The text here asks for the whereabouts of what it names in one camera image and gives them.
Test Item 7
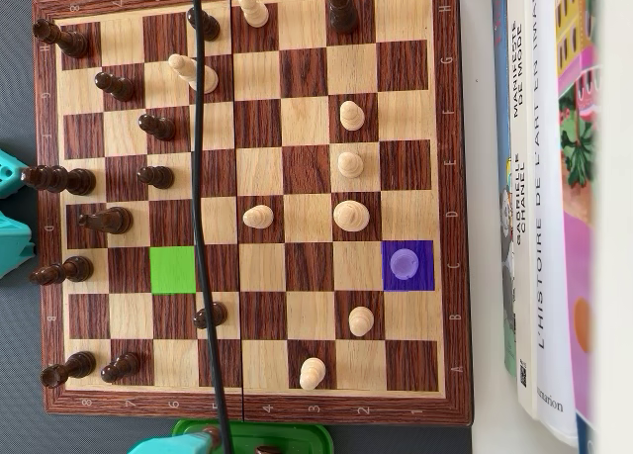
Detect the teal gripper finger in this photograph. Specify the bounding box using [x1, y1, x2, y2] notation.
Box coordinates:
[127, 432, 213, 454]

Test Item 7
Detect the dark wooden rook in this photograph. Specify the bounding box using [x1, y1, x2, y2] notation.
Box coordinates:
[32, 17, 91, 59]
[40, 350, 98, 390]

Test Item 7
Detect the green plastic tray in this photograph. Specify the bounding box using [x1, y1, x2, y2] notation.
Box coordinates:
[170, 417, 335, 454]

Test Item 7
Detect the light wooden pawn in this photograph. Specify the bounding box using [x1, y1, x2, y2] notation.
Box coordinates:
[241, 204, 275, 229]
[347, 306, 376, 338]
[299, 357, 327, 392]
[336, 150, 366, 181]
[338, 100, 366, 133]

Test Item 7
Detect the dark wooden bishop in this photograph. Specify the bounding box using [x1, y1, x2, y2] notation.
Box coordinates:
[28, 255, 95, 286]

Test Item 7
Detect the dark wooden knight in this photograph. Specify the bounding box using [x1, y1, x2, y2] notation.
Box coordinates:
[77, 206, 135, 236]

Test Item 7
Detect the dark wooden king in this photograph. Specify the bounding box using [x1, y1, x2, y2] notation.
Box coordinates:
[20, 164, 98, 197]

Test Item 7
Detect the wooden folding chessboard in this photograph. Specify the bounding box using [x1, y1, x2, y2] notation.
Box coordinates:
[32, 0, 471, 428]

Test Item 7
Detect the light wooden queen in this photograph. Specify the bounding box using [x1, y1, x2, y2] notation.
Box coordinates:
[166, 52, 220, 95]

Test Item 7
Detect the white Gabrielle Chanel book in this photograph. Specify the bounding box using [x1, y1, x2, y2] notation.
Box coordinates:
[504, 0, 543, 420]

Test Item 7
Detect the dark blue book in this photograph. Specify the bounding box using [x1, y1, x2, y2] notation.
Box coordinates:
[576, 413, 598, 454]

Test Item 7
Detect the white art history book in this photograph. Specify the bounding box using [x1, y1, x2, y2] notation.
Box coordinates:
[526, 0, 581, 448]

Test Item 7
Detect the dark grey mat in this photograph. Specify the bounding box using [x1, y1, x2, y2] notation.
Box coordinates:
[0, 0, 476, 454]

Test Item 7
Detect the pink colourful illustrated book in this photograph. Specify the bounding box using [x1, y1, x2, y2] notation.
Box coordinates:
[552, 0, 602, 430]

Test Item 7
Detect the light wooden bishop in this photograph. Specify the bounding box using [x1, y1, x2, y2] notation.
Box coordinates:
[237, 0, 270, 29]

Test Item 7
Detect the blue spine illustrated book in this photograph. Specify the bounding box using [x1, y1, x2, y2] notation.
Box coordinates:
[490, 0, 519, 379]

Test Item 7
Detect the black camera cable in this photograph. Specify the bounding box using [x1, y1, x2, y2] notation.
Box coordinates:
[190, 0, 233, 454]

